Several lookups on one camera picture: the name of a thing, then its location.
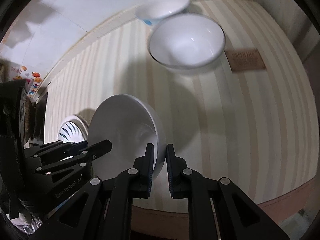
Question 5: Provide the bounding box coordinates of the white ceramic bowl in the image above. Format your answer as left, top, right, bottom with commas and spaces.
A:
87, 94, 167, 180

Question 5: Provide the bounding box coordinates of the large white bowl dark rim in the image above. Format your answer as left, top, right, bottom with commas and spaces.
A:
148, 13, 226, 74

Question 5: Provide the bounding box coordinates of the small white bowl blue mark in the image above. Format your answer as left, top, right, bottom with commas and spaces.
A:
135, 0, 190, 26

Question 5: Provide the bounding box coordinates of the white plate blue leaf rim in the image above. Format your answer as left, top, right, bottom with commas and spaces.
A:
57, 115, 89, 143

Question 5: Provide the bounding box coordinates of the striped table mat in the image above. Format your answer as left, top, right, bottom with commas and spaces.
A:
44, 0, 319, 203

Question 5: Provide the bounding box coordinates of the brown label patch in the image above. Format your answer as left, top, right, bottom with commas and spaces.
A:
225, 48, 266, 72

